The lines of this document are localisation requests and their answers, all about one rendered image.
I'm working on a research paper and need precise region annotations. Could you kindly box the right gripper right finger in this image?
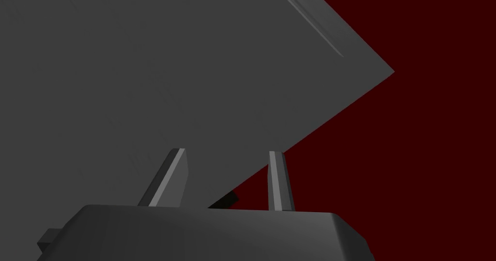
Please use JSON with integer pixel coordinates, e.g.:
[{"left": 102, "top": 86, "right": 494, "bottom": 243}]
[{"left": 267, "top": 151, "right": 295, "bottom": 212}]

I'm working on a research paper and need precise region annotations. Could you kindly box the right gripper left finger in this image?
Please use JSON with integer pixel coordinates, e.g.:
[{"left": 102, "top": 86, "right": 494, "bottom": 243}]
[{"left": 138, "top": 148, "right": 189, "bottom": 207}]

